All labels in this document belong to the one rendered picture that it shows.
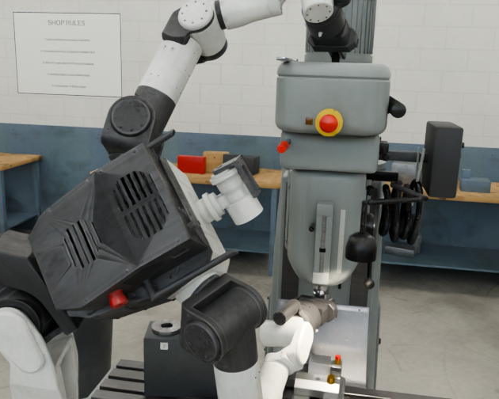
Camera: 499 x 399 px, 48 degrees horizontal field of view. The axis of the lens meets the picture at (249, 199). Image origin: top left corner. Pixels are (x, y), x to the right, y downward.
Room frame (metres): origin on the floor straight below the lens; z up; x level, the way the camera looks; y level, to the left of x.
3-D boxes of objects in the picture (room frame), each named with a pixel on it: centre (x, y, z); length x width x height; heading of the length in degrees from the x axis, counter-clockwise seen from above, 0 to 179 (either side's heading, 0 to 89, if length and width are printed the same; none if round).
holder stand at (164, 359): (1.55, 0.18, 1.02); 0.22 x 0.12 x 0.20; 91
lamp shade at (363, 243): (1.26, -0.26, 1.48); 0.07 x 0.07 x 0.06
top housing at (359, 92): (1.50, -0.21, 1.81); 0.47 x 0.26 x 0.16; 170
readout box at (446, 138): (1.73, -0.59, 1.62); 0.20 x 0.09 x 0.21; 170
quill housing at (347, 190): (1.49, -0.21, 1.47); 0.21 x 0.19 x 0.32; 80
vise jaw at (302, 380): (1.43, -0.21, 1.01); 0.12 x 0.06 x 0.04; 78
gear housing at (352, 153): (1.53, -0.22, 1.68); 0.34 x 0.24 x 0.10; 170
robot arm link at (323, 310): (1.40, -0.17, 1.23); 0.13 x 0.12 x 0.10; 63
